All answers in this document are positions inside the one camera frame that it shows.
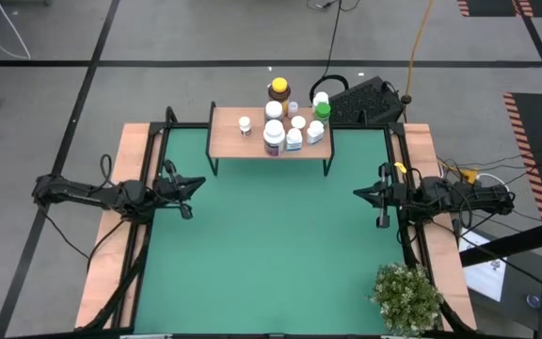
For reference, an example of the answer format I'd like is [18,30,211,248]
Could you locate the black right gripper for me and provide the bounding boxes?
[353,162,416,231]

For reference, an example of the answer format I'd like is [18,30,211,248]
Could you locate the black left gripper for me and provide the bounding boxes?
[151,158,207,221]

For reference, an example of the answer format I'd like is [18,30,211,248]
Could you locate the white bottle with printed label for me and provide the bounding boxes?
[305,120,326,146]

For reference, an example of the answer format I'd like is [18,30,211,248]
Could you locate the white melatonin bottle blue label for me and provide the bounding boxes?
[285,127,304,153]

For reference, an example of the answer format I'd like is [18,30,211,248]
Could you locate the green cap supplement bottle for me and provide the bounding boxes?
[314,102,332,127]

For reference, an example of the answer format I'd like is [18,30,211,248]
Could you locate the large gummies jar white lid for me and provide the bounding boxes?
[263,119,287,157]

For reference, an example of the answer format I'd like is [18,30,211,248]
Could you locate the clear bottle white cap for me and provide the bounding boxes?
[263,100,285,124]

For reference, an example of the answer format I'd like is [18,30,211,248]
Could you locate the fish oil bottle yellow cap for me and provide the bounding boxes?
[267,76,294,115]

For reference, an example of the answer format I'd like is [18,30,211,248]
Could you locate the wooden shelf black metal legs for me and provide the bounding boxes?
[206,101,336,178]

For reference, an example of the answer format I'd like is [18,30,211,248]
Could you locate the black perforated box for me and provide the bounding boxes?
[329,75,407,126]

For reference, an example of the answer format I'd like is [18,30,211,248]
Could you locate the yellow plug connector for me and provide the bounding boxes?
[438,159,480,185]

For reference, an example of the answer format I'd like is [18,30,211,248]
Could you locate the potted plant with pale leaves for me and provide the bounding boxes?
[368,262,445,338]

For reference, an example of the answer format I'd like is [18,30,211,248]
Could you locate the white paper sheet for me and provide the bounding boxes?
[457,229,507,303]

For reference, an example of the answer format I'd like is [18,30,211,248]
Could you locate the black beam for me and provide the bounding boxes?
[458,215,542,268]

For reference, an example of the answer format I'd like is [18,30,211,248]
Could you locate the black metal table frame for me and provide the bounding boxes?
[75,105,477,339]

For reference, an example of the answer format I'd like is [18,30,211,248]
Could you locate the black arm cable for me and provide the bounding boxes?
[37,202,92,260]

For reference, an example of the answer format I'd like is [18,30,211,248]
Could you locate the yellow cable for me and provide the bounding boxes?
[405,0,437,101]

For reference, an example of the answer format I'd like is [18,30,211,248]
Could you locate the black looped floor cable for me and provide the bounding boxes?
[308,0,361,106]

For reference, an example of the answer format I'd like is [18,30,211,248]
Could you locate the white floor cable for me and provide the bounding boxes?
[0,0,32,61]

